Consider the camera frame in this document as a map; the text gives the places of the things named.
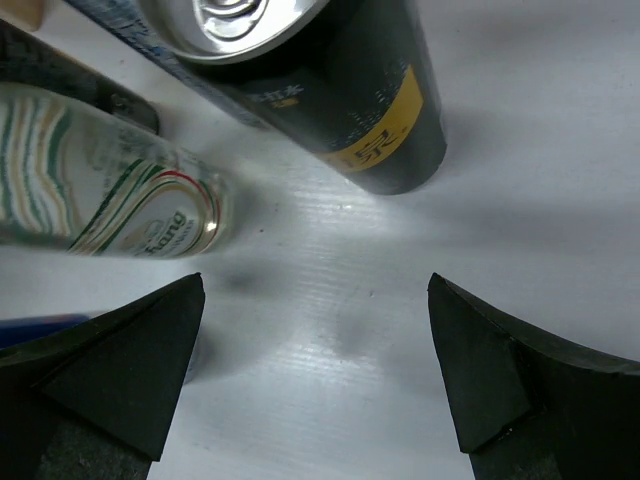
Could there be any black can right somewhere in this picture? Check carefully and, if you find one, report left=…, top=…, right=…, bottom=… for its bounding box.
left=138, top=0, right=447, bottom=195

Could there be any silver can rear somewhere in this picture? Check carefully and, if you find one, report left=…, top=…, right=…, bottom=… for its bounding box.
left=66, top=0, right=268, bottom=129

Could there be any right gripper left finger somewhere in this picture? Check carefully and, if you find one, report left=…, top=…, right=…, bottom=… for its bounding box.
left=1, top=274, right=205, bottom=479

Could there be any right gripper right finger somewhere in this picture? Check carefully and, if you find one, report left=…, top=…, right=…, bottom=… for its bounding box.
left=428, top=274, right=639, bottom=479

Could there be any wooden two-tier shelf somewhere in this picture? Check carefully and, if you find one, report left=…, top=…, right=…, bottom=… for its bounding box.
left=0, top=0, right=45, bottom=32

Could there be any clear bottle left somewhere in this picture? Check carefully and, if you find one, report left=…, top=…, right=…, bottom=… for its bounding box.
left=1, top=83, right=234, bottom=259

